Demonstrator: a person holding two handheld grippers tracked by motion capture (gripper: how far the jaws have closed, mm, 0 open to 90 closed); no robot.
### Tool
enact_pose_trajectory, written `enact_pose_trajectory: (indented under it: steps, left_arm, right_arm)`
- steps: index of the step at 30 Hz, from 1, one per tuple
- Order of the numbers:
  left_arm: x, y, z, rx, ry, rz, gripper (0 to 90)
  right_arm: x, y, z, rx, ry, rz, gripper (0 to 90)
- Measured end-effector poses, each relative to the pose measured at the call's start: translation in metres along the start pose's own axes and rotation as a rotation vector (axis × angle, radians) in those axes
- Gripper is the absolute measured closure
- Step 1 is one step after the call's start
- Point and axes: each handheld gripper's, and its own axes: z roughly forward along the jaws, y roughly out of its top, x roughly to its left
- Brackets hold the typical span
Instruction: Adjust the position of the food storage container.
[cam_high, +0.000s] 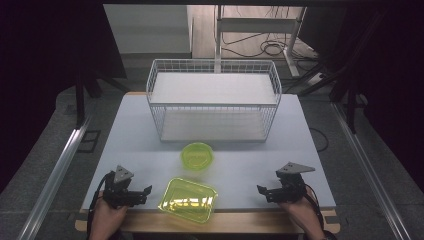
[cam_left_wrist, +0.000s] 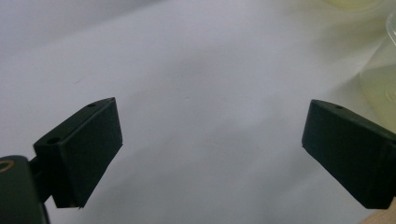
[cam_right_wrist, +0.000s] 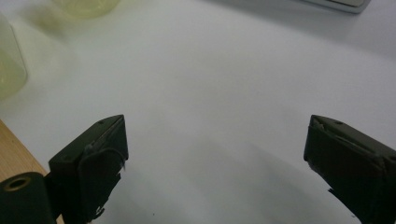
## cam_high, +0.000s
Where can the person's left hand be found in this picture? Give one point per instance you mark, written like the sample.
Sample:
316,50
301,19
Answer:
105,218

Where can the white power strip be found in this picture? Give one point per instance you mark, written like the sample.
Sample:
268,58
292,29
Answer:
316,78

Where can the black metal stand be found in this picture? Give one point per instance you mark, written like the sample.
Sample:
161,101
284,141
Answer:
350,100
80,100

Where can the person's right hand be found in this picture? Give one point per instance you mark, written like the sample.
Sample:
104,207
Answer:
308,216

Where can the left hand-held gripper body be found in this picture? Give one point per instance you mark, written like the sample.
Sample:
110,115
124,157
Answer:
117,195

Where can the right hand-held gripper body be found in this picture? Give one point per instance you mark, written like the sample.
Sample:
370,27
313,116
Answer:
291,190

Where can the rectangular green plastic tray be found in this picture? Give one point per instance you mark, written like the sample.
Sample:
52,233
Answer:
188,200

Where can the round green plastic bowl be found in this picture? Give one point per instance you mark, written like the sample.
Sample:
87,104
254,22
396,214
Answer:
197,156

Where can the dark curtain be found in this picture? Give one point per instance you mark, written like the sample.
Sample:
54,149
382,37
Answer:
40,66
396,66

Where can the white metal desk frame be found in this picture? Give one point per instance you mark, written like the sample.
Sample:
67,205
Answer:
256,25

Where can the grey cabinet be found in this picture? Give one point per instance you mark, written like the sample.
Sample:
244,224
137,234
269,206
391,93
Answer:
150,31

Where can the aluminium rail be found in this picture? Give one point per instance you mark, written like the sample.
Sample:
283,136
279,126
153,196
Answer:
53,180
370,173

